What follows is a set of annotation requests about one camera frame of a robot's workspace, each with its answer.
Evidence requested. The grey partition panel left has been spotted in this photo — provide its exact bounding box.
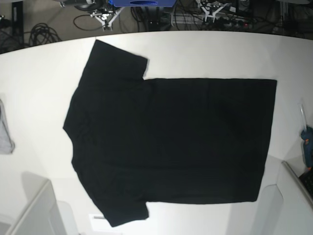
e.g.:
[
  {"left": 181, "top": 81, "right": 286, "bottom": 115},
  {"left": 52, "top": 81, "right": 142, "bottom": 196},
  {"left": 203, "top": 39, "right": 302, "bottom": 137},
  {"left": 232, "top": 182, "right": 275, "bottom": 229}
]
[{"left": 6, "top": 180, "right": 67, "bottom": 235}]

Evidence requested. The blue plastic box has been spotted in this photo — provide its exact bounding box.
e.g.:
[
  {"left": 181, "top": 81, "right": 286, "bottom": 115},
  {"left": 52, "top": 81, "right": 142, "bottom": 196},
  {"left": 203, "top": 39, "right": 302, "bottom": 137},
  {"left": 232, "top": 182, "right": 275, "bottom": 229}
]
[{"left": 109, "top": 0, "right": 176, "bottom": 7}]

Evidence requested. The white label plate with slot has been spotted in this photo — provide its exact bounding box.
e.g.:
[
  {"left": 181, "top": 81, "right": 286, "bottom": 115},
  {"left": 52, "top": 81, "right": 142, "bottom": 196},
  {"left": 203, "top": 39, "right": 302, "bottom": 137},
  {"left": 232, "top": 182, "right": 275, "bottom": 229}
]
[{"left": 89, "top": 214, "right": 109, "bottom": 232}]

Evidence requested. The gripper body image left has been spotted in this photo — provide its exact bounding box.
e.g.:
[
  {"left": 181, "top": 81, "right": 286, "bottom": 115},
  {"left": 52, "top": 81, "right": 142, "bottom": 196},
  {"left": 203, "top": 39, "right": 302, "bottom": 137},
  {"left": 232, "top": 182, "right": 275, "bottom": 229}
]
[{"left": 90, "top": 8, "right": 120, "bottom": 31}]

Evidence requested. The black T-shirt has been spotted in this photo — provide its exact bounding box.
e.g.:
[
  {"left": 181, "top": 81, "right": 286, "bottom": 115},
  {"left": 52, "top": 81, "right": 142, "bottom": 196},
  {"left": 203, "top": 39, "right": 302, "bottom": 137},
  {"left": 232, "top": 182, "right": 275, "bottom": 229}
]
[{"left": 64, "top": 40, "right": 277, "bottom": 227}]

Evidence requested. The coiled black cable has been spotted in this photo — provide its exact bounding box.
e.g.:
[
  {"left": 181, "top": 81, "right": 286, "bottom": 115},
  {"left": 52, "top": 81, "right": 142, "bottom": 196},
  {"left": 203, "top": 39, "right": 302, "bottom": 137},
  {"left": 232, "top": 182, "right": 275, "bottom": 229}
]
[{"left": 28, "top": 23, "right": 62, "bottom": 46}]

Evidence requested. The grey partition panel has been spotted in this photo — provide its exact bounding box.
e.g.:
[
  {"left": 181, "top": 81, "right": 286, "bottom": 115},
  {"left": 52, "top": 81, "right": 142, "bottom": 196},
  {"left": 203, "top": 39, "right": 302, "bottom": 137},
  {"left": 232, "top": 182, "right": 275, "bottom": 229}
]
[
  {"left": 6, "top": 180, "right": 67, "bottom": 235},
  {"left": 279, "top": 161, "right": 313, "bottom": 216}
]

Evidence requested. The blue glue gun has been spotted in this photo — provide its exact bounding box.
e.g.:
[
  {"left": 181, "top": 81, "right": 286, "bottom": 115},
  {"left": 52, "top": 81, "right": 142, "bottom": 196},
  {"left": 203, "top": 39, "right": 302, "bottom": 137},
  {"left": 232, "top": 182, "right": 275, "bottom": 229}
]
[{"left": 299, "top": 103, "right": 313, "bottom": 168}]

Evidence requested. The power strip with plugs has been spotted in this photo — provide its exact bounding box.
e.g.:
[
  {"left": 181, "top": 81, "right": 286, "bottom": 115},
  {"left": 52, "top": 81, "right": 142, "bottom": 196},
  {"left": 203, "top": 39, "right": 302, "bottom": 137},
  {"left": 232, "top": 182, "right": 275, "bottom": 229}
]
[{"left": 203, "top": 17, "right": 249, "bottom": 28}]

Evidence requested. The grey partition panel right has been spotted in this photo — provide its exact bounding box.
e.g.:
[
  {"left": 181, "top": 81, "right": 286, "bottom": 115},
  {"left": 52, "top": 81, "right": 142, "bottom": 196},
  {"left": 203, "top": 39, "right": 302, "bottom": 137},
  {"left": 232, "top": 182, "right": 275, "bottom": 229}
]
[{"left": 279, "top": 161, "right": 313, "bottom": 216}]

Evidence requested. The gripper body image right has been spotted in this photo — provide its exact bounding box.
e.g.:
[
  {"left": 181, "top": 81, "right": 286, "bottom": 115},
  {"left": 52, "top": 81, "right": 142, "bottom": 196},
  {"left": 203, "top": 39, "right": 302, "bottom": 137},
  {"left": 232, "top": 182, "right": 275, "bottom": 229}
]
[{"left": 200, "top": 0, "right": 226, "bottom": 22}]

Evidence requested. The black keyboard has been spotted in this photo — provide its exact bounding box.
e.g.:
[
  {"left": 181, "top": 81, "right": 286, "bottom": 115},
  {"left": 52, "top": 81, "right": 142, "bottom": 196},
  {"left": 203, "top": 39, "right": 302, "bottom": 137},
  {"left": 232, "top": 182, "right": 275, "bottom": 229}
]
[{"left": 299, "top": 170, "right": 313, "bottom": 197}]

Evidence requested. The grey cloth at left edge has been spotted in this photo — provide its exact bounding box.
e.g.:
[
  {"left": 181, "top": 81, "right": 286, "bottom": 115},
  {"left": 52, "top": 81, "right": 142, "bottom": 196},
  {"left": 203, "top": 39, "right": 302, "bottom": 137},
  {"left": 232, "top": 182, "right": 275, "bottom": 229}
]
[{"left": 0, "top": 101, "right": 15, "bottom": 155}]

